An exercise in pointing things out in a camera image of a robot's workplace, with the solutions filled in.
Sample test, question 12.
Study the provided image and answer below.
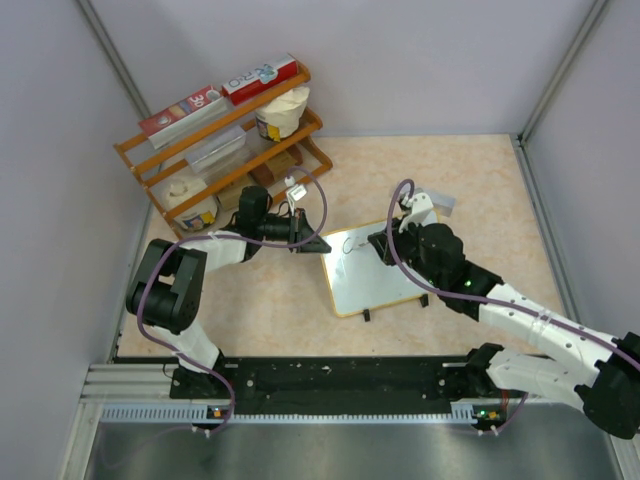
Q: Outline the brown sponge block right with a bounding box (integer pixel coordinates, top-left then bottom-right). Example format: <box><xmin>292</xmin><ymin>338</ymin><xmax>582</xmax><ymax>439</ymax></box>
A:
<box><xmin>249</xmin><ymin>145</ymin><xmax>303</xmax><ymax>188</ymax></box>

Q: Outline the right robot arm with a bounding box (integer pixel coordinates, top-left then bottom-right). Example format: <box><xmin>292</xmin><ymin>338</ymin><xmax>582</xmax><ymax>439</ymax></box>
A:
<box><xmin>367</xmin><ymin>221</ymin><xmax>639</xmax><ymax>440</ymax></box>

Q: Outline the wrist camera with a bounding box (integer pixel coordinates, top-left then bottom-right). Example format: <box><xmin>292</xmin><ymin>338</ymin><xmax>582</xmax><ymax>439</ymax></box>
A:
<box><xmin>398</xmin><ymin>192</ymin><xmax>434</xmax><ymax>233</ymax></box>
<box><xmin>284</xmin><ymin>175</ymin><xmax>307</xmax><ymax>214</ymax></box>

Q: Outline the white bag upper container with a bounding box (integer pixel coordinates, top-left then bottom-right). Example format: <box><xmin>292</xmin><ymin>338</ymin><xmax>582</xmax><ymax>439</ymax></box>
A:
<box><xmin>255</xmin><ymin>86</ymin><xmax>310</xmax><ymax>142</ymax></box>

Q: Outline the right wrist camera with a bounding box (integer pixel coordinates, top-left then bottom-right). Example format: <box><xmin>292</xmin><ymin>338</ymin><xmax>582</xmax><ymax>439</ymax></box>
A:
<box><xmin>398</xmin><ymin>192</ymin><xmax>434</xmax><ymax>233</ymax></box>

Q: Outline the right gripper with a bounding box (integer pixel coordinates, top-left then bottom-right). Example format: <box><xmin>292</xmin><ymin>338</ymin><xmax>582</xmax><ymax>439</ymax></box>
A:
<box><xmin>369</xmin><ymin>214</ymin><xmax>444</xmax><ymax>289</ymax></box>

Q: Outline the grey slotted cable duct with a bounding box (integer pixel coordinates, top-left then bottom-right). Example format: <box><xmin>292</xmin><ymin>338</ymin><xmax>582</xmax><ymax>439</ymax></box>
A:
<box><xmin>101</xmin><ymin>398</ymin><xmax>506</xmax><ymax>425</ymax></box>

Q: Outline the tan sponge block left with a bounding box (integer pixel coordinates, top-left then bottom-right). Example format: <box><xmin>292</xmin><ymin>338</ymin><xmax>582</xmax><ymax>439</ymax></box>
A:
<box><xmin>216</xmin><ymin>175</ymin><xmax>255</xmax><ymax>211</ymax></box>

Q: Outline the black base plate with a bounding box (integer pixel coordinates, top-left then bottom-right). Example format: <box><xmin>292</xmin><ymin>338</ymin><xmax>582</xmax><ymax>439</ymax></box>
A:
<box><xmin>168</xmin><ymin>355</ymin><xmax>541</xmax><ymax>415</ymax></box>

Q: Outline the red foil wrap box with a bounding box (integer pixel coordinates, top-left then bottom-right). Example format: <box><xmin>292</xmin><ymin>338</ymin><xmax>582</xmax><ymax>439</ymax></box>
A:
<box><xmin>138</xmin><ymin>85</ymin><xmax>227</xmax><ymax>149</ymax></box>

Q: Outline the aluminium frame rail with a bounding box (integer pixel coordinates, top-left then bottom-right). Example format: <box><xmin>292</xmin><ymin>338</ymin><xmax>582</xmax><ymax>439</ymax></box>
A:
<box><xmin>82</xmin><ymin>363</ymin><xmax>181</xmax><ymax>405</ymax></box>

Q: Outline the red white long box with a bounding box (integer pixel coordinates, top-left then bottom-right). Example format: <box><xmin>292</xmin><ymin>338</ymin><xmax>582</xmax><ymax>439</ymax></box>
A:
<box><xmin>221</xmin><ymin>54</ymin><xmax>298</xmax><ymax>106</ymax></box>

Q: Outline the white bag lower container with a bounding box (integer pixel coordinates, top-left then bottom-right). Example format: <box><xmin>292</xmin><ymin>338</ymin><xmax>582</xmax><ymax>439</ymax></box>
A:
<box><xmin>158</xmin><ymin>175</ymin><xmax>221</xmax><ymax>234</ymax></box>

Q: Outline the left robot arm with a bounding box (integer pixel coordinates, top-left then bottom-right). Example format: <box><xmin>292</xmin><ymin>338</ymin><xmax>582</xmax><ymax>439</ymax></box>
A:
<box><xmin>126</xmin><ymin>186</ymin><xmax>332</xmax><ymax>397</ymax></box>

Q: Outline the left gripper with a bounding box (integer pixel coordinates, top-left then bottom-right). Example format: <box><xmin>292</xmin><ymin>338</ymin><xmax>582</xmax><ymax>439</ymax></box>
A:
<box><xmin>258</xmin><ymin>208</ymin><xmax>331</xmax><ymax>254</ymax></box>

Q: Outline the grey whiteboard eraser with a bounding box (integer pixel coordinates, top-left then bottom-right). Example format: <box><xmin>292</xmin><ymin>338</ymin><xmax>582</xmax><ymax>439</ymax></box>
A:
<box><xmin>413</xmin><ymin>187</ymin><xmax>456</xmax><ymax>217</ymax></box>

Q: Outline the orange wooden shelf rack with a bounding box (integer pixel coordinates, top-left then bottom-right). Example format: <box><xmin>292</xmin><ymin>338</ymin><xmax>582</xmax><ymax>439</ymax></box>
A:
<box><xmin>114</xmin><ymin>59</ymin><xmax>333</xmax><ymax>239</ymax></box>

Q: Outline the clear plastic box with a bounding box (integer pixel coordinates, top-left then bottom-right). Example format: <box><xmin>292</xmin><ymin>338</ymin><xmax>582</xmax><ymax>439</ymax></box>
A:
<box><xmin>185</xmin><ymin>126</ymin><xmax>252</xmax><ymax>176</ymax></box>

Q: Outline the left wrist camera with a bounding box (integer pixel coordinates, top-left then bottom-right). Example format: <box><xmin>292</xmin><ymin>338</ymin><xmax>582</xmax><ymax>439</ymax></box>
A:
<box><xmin>284</xmin><ymin>175</ymin><xmax>307</xmax><ymax>214</ymax></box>

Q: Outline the white bag container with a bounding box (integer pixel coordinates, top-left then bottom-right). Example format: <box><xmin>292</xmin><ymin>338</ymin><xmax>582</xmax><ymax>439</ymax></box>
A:
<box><xmin>158</xmin><ymin>175</ymin><xmax>221</xmax><ymax>234</ymax></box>
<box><xmin>255</xmin><ymin>86</ymin><xmax>310</xmax><ymax>142</ymax></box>

